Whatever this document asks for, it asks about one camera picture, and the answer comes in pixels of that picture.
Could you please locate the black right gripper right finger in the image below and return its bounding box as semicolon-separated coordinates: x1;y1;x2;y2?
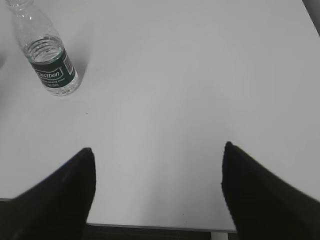
221;141;320;240

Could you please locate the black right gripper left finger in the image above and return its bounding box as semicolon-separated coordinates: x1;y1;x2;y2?
0;147;96;240

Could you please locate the clear water bottle green label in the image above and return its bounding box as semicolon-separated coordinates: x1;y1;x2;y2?
5;0;81;96

